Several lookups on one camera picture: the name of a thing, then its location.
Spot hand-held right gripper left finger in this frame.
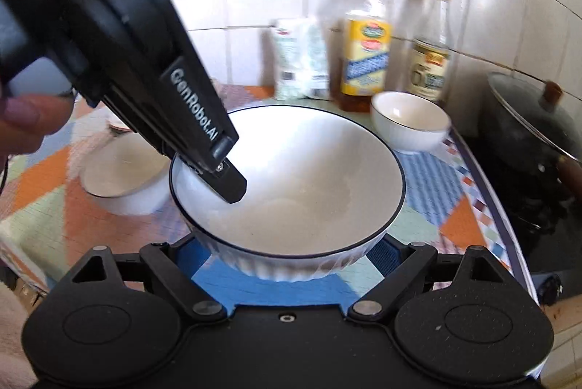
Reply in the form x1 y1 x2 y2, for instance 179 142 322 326
68 234 227 323

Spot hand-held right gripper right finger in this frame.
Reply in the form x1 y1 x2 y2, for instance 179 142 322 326
348 237 507 321

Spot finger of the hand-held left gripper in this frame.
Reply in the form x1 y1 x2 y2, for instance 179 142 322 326
102 39 247 203

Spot white ribbed bowl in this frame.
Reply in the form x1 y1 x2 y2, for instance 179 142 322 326
370 91 452 154
169 104 406 283
81 130 176 215

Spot person's left hand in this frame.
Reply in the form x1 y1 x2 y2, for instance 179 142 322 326
0 93 76 162

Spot patchwork tablecloth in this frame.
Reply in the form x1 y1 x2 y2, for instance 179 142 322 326
0 82 533 308

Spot white salt bag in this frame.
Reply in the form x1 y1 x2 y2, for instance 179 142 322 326
271 18 331 101

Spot black stove top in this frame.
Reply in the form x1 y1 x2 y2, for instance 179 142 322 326
459 130 582 308

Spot dark cooking pot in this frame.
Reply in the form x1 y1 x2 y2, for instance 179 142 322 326
482 89 582 190

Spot yellow label oil bottle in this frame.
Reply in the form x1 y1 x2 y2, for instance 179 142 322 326
339 0 394 112

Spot person's pink clothing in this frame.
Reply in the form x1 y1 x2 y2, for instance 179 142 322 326
0 280 39 389

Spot clear vinegar bottle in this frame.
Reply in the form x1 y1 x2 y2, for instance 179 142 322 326
407 0 453 105

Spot glass pot lid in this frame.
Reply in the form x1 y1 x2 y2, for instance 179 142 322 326
487 72 582 164

